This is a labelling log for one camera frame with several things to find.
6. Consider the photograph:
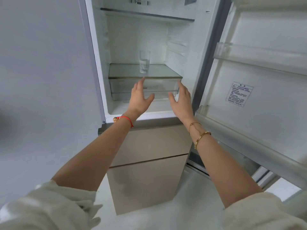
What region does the person's left forearm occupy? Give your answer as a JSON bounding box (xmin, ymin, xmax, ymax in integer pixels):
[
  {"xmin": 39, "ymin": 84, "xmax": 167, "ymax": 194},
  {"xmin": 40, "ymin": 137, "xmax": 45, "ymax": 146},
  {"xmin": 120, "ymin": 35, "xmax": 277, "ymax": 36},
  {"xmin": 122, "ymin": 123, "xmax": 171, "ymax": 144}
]
[{"xmin": 51, "ymin": 112, "xmax": 137, "ymax": 192}]

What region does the clear crisper drawer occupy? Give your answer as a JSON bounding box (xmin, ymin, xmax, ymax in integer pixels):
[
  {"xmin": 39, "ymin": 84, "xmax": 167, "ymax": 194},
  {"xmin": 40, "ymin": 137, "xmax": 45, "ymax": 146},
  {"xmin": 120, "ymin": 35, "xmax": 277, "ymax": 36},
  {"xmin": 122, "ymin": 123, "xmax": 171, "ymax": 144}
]
[{"xmin": 109, "ymin": 78, "xmax": 181, "ymax": 101}]

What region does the gold bangle bracelet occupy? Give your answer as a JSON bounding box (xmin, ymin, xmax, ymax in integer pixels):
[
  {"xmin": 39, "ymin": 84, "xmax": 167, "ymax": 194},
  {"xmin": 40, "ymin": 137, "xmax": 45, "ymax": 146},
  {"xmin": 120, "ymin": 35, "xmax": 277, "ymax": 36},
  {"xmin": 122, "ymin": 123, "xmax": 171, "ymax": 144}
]
[{"xmin": 194, "ymin": 131, "xmax": 212, "ymax": 149}]

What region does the person's right hand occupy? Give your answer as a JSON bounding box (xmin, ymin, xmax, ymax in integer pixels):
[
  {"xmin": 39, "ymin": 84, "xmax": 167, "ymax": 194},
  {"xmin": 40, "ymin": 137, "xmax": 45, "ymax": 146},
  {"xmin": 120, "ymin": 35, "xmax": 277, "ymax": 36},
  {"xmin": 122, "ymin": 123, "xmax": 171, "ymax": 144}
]
[{"xmin": 168, "ymin": 80, "xmax": 194, "ymax": 124}]

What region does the white label sticker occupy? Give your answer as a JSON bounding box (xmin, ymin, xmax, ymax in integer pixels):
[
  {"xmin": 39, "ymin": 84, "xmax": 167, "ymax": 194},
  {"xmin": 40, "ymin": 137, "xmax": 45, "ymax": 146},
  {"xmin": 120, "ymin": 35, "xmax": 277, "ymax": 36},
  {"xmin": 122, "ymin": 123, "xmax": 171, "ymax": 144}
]
[{"xmin": 225, "ymin": 81, "xmax": 254, "ymax": 108}]

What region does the clear drinking glass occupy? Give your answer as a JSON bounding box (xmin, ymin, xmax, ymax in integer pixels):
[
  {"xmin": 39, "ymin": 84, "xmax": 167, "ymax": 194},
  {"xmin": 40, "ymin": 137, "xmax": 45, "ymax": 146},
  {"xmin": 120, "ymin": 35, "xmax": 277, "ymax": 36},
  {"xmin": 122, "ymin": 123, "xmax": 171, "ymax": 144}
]
[{"xmin": 139, "ymin": 50, "xmax": 151, "ymax": 74}]

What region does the beige refrigerator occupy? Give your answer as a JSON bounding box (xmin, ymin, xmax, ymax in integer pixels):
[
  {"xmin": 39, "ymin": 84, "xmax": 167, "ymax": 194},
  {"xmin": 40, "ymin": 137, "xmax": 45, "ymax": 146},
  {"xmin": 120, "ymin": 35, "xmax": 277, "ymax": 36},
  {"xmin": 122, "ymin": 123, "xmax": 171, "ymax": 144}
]
[{"xmin": 78, "ymin": 0, "xmax": 307, "ymax": 216}]

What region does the person's right forearm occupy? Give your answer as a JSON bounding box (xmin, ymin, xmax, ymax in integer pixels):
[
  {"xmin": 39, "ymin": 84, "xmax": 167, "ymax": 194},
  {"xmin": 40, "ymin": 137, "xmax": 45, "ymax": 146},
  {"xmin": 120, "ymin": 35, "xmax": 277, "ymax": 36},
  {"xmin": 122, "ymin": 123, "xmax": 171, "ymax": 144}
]
[{"xmin": 182, "ymin": 117, "xmax": 263, "ymax": 209}]

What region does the red string bracelet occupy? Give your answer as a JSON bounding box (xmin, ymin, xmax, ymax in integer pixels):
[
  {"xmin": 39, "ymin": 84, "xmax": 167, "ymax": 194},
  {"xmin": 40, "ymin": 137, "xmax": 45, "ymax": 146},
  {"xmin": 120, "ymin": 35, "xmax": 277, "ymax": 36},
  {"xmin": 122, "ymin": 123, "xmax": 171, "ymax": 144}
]
[{"xmin": 113, "ymin": 116, "xmax": 134, "ymax": 128}]

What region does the thin gold chain bracelet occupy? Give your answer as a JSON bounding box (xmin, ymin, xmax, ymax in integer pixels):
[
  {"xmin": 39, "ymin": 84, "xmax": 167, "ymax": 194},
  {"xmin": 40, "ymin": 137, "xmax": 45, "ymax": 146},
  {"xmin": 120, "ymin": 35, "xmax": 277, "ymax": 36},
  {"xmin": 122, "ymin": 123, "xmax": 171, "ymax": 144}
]
[{"xmin": 188, "ymin": 122, "xmax": 203, "ymax": 136}]

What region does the sliding glass door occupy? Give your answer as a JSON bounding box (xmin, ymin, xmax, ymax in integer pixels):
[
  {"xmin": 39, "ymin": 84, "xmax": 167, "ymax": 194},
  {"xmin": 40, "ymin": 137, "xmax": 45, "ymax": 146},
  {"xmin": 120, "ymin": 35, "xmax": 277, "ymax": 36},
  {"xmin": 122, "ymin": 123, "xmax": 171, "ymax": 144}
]
[{"xmin": 186, "ymin": 152, "xmax": 281, "ymax": 191}]

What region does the person's left hand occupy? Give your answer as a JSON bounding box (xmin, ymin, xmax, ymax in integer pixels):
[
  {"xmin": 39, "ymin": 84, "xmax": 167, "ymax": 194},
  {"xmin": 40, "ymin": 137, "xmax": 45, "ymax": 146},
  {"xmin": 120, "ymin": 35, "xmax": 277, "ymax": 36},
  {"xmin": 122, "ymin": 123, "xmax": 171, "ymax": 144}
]
[{"xmin": 126, "ymin": 77, "xmax": 155, "ymax": 120}]

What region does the white shirt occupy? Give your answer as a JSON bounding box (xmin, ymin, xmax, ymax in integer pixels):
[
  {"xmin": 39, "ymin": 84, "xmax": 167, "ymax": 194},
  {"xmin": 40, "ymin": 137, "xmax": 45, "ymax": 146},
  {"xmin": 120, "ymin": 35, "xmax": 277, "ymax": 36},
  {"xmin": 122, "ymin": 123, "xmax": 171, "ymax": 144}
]
[{"xmin": 0, "ymin": 180, "xmax": 307, "ymax": 230}]

